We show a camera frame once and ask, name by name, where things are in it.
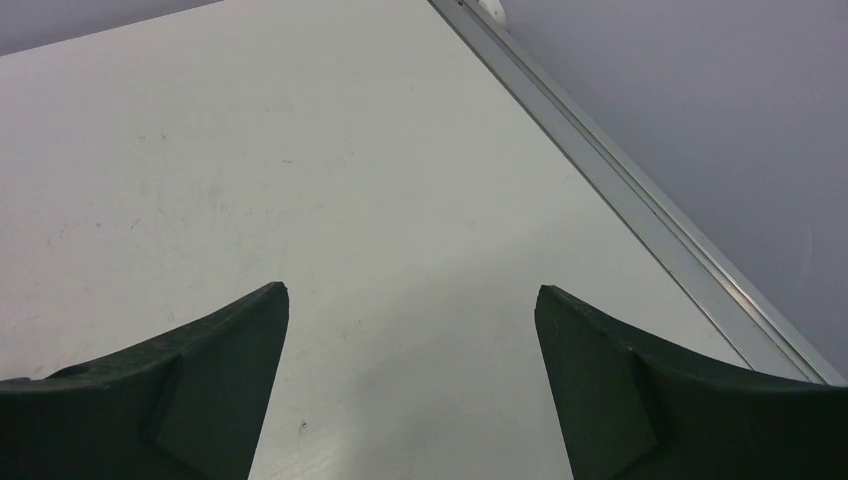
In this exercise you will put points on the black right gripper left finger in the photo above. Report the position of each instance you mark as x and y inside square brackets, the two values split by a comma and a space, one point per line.
[187, 404]

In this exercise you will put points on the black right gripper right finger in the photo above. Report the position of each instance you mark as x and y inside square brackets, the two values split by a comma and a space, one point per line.
[632, 405]

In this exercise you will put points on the aluminium table edge rail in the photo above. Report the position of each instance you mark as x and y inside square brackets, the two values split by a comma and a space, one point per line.
[758, 333]

